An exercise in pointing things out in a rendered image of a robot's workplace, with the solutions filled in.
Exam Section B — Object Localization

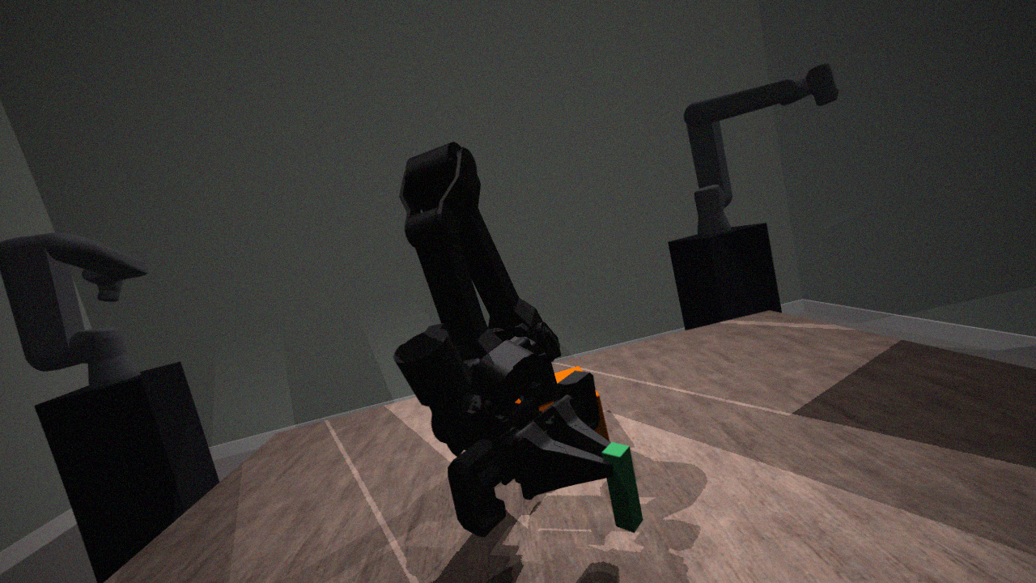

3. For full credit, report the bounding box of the green rectangular post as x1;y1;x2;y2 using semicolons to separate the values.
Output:
602;442;643;533

